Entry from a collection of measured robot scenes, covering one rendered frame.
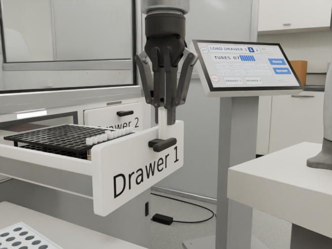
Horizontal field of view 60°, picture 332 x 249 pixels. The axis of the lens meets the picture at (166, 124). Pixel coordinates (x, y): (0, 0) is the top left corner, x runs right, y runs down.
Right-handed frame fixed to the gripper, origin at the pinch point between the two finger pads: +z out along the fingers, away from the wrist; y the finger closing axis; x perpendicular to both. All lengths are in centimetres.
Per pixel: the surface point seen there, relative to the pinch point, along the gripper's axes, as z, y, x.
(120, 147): 2.0, 1.2, 12.6
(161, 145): 2.7, -2.4, 5.8
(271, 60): -17, -3, -108
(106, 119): 4.5, 33.2, -22.1
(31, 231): 14.1, 11.1, 22.6
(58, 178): 7.9, 12.3, 16.0
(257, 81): -6, 1, -91
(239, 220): 68, 7, -96
